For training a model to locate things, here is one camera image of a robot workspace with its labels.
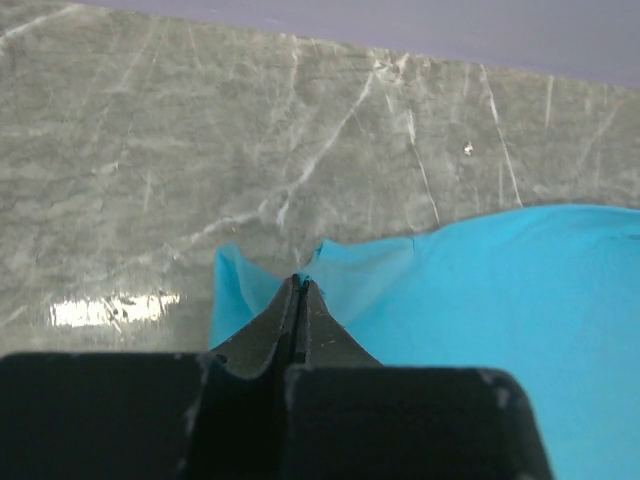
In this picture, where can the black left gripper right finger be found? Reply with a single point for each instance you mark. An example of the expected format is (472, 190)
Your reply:
(348, 417)

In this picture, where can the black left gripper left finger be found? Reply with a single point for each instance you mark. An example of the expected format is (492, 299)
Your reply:
(217, 414)

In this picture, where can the turquoise t shirt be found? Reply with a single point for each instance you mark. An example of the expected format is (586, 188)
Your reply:
(548, 294)

